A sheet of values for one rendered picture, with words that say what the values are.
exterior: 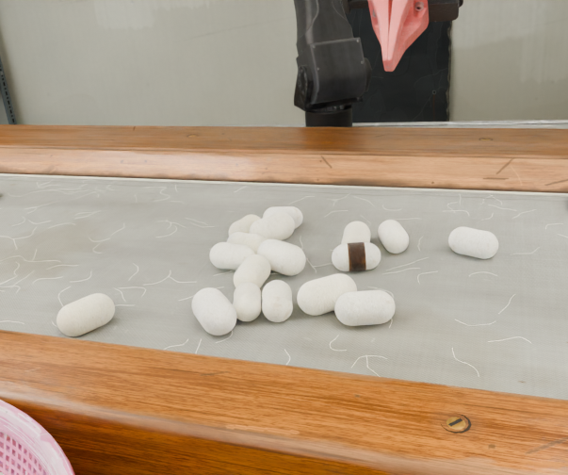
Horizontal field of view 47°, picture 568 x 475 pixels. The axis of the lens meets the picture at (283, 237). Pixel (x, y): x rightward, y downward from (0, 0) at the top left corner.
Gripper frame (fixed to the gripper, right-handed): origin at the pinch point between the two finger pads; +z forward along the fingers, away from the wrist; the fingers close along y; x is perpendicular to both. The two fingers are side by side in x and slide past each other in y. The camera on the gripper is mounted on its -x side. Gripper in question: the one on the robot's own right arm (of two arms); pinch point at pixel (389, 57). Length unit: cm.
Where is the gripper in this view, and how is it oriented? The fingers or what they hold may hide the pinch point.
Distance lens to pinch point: 52.7
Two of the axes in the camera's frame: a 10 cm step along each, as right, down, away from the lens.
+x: 2.5, 4.3, 8.7
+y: 9.5, 0.4, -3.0
